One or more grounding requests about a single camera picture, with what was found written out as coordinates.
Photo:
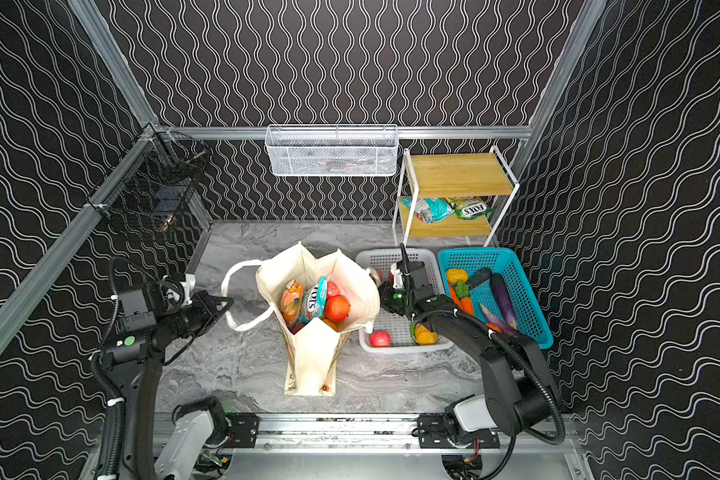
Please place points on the teal Fox's candy bag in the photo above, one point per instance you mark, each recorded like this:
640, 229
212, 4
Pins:
315, 300

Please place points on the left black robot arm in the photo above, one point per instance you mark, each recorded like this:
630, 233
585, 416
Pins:
129, 367

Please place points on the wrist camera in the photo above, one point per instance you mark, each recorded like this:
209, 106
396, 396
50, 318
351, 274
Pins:
396, 276
177, 293

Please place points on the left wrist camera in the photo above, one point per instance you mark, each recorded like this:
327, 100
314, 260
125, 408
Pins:
177, 293

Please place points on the teal plastic vegetable basket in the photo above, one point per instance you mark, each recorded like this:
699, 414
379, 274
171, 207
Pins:
531, 321

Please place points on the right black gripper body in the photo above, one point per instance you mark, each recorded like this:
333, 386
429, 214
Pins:
408, 279

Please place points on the white wooden two-tier shelf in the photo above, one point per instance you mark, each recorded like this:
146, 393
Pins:
485, 175

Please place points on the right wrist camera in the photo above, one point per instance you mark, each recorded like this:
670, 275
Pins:
396, 276

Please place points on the floral canvas grocery bag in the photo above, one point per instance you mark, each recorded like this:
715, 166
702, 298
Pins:
312, 348

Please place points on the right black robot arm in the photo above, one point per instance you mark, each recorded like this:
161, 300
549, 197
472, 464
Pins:
518, 395

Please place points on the red apple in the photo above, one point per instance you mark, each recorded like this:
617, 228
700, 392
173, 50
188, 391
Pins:
380, 339

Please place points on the striped purple eggplant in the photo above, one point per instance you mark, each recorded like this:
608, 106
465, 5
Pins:
496, 322

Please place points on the white wire wall basket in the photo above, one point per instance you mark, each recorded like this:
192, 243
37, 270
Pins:
332, 150

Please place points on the green Fox's bag lower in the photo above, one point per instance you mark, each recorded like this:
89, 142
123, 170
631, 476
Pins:
469, 208

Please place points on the orange candy bag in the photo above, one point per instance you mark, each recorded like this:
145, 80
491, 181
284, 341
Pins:
290, 303

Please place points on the dark green cucumber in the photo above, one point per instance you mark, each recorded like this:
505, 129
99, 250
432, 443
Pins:
479, 277

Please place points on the teal snack bag lower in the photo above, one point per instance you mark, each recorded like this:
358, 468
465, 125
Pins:
429, 211

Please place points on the red tomato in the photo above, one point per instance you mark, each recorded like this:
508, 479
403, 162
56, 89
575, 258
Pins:
337, 309

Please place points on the black wire wall basket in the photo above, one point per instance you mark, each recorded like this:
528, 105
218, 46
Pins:
150, 202

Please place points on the yellow pepper in teal basket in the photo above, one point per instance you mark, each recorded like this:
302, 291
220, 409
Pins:
455, 275

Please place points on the orange carrot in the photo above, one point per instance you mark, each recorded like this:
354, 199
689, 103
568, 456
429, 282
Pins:
463, 297

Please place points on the white plastic fruit basket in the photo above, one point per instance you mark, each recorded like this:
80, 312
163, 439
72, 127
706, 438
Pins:
397, 326

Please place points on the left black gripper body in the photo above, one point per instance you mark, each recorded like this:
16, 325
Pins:
203, 308

